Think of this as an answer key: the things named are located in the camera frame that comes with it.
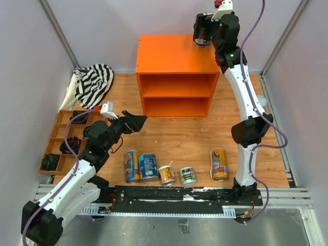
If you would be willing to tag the wooden compartment tray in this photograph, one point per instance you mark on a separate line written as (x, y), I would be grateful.
(56, 160)

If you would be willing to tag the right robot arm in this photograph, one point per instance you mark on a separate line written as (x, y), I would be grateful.
(254, 124)

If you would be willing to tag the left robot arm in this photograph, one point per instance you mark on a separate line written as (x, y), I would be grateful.
(43, 222)

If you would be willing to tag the white cloth under stripes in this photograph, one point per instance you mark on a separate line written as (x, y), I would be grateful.
(70, 99)

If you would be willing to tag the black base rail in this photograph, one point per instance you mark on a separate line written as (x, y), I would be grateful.
(176, 200)

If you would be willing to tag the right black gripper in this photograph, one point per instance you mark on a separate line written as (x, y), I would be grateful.
(203, 21)

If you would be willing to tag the white lid yellow jar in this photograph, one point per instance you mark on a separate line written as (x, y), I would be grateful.
(262, 100)

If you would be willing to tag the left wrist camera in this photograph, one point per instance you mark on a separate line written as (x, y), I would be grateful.
(107, 110)

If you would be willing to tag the tall colourful can left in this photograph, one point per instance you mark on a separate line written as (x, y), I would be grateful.
(131, 166)

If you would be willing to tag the tall yellow purple can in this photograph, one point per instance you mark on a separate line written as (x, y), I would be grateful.
(219, 166)

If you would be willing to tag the green white noodle cup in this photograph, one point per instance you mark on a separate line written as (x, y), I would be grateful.
(187, 175)

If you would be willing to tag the blue soup can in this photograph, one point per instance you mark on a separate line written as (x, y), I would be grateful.
(148, 168)

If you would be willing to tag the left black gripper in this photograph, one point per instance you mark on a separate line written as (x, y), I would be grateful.
(136, 125)

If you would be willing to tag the orange noodle cup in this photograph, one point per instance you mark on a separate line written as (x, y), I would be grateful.
(167, 176)

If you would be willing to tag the black white striped cloth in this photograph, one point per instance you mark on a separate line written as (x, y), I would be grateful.
(93, 84)

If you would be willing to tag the dark blue food can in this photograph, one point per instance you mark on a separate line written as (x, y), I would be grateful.
(205, 41)

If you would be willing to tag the orange wooden shelf cabinet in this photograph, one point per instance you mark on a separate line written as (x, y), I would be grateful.
(175, 77)

